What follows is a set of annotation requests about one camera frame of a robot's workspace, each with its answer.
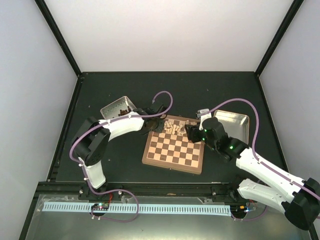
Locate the wooden chess board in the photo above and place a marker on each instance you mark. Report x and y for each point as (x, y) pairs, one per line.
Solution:
(174, 152)

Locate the black frame post right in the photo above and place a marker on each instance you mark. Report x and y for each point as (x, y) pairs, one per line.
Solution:
(283, 27)

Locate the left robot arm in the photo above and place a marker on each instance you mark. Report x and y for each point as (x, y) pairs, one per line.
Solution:
(90, 143)

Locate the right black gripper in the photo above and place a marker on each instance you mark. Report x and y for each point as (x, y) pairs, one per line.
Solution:
(192, 133)

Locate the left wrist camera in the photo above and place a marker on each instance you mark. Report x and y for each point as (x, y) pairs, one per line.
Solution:
(156, 109)

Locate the pile of light chess pieces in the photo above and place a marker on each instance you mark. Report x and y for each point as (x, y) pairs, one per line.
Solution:
(177, 127)

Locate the light blue slotted cable duct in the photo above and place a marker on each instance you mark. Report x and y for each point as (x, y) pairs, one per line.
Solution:
(132, 208)

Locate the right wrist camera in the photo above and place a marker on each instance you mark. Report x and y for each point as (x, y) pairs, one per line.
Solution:
(202, 115)

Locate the yellow tin box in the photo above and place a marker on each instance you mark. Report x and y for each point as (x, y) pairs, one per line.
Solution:
(235, 124)

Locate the black frame post left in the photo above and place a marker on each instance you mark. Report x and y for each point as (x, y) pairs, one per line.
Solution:
(46, 13)

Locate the pink embossed tin box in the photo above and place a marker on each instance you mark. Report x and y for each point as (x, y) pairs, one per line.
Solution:
(111, 110)

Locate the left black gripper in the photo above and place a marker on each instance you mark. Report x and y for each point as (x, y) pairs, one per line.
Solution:
(160, 128)

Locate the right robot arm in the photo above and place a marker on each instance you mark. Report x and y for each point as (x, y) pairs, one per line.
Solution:
(298, 199)

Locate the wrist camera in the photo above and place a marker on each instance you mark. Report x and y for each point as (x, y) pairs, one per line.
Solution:
(156, 109)
(202, 115)

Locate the pile of dark chess pieces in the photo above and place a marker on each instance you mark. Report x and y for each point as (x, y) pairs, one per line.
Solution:
(123, 112)

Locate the black frame post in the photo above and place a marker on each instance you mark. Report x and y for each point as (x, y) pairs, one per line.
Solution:
(283, 27)
(46, 13)

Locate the small circuit board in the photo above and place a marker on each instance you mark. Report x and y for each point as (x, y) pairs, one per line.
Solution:
(100, 207)

